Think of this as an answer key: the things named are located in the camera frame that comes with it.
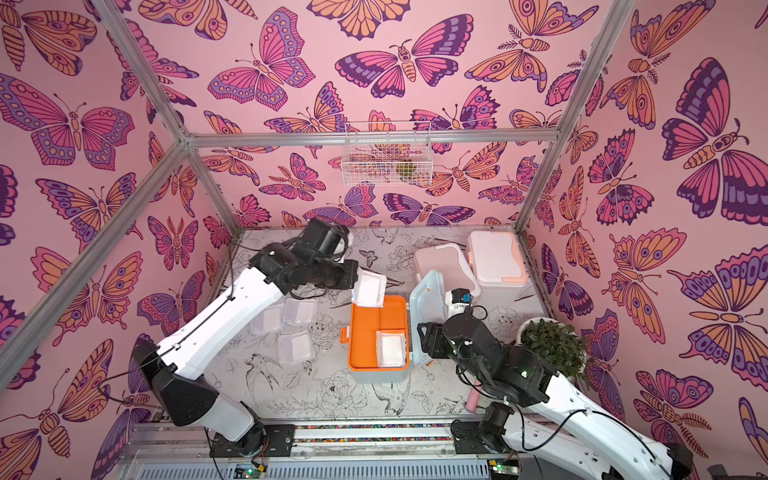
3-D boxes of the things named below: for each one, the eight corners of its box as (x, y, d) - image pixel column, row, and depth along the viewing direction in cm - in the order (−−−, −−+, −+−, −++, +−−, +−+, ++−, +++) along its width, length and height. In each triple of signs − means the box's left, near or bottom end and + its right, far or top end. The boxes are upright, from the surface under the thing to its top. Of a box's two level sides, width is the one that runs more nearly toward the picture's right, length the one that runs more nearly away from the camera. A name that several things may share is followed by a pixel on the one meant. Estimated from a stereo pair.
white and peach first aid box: (468, 310, 99) (479, 283, 87) (459, 260, 113) (467, 231, 101) (518, 310, 99) (535, 283, 87) (502, 260, 113) (515, 231, 101)
